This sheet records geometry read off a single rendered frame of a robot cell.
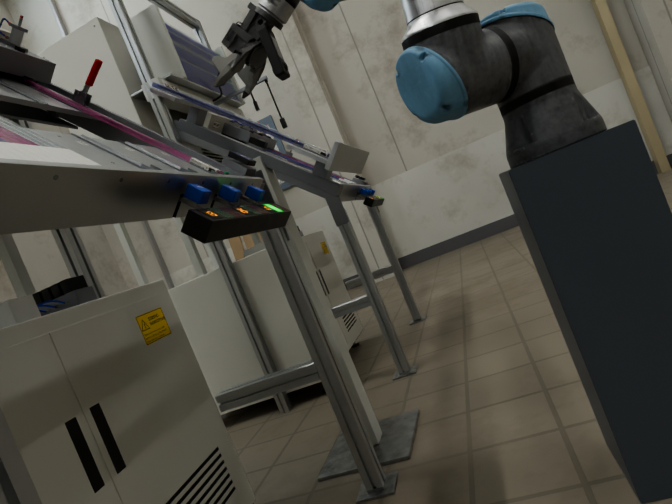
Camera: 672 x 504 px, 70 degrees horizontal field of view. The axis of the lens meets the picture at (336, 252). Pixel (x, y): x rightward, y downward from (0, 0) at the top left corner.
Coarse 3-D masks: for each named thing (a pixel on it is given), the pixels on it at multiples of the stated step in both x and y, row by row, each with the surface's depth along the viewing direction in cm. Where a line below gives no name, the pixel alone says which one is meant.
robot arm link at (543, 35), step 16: (496, 16) 73; (512, 16) 72; (528, 16) 72; (544, 16) 73; (496, 32) 71; (512, 32) 71; (528, 32) 72; (544, 32) 73; (512, 48) 70; (528, 48) 71; (544, 48) 72; (560, 48) 74; (512, 64) 71; (528, 64) 72; (544, 64) 72; (560, 64) 73; (512, 80) 72; (528, 80) 73; (544, 80) 72; (512, 96) 75
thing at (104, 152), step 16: (64, 144) 67; (80, 144) 71; (96, 144) 76; (112, 144) 81; (128, 144) 87; (96, 160) 66; (112, 160) 70; (128, 160) 73; (144, 160) 80; (160, 160) 84; (176, 160) 92
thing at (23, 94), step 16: (0, 80) 92; (0, 96) 81; (16, 96) 85; (32, 96) 91; (48, 96) 100; (0, 112) 88; (16, 112) 93; (32, 112) 99; (48, 112) 105; (64, 112) 95; (80, 112) 99
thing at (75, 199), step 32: (0, 160) 42; (0, 192) 43; (32, 192) 47; (64, 192) 50; (96, 192) 55; (128, 192) 60; (160, 192) 67; (0, 224) 45; (32, 224) 48; (64, 224) 53; (96, 224) 58
